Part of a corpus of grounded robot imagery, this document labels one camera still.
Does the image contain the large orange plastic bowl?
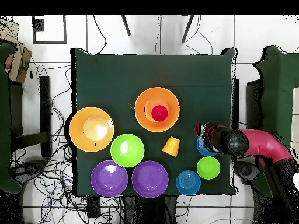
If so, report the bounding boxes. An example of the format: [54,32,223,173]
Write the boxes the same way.
[134,86,180,133]
[69,106,115,153]

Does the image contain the black floor frame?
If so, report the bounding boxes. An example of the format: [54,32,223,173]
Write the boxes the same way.
[32,15,67,44]

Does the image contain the medium green plastic bowl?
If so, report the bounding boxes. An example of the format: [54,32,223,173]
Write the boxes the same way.
[110,133,145,168]

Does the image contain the green cloth side table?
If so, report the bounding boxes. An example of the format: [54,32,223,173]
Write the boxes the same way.
[253,45,299,198]
[0,42,22,194]

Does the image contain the white boxes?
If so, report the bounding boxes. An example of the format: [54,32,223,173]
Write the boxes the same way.
[290,86,299,150]

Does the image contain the dark green tablecloth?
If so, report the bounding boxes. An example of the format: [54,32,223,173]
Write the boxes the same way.
[70,47,238,196]

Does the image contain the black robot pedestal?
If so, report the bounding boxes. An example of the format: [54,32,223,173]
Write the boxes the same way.
[122,195,179,224]

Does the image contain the cardboard box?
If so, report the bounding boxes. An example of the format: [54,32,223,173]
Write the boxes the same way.
[0,18,33,84]

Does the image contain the black tripod leg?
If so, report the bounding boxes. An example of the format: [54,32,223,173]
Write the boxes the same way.
[121,15,131,36]
[181,15,195,43]

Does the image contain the tangle of black cables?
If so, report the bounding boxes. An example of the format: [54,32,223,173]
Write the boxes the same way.
[11,65,123,224]

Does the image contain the black power strip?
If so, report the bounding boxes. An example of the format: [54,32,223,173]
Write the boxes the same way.
[86,195,102,218]

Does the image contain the purple plastic bowl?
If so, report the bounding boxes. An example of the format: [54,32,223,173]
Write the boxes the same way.
[90,160,129,198]
[131,160,169,199]

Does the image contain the orange plastic cup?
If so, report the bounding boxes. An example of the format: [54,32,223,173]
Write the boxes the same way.
[161,136,181,158]

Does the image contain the thin grey floor cable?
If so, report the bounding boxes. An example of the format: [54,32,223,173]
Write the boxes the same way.
[185,15,214,55]

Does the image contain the black bench frame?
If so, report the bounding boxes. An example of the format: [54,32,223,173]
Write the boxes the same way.
[9,75,53,159]

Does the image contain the red plastic cup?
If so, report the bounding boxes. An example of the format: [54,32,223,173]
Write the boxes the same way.
[151,104,169,123]

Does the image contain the black floor cable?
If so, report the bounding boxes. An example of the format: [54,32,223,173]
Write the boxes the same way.
[93,15,107,55]

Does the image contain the small green plastic bowl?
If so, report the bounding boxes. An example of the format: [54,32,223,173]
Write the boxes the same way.
[196,156,221,181]

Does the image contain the small blue plastic bowl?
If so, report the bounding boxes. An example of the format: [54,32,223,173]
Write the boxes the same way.
[196,136,218,158]
[175,170,201,196]

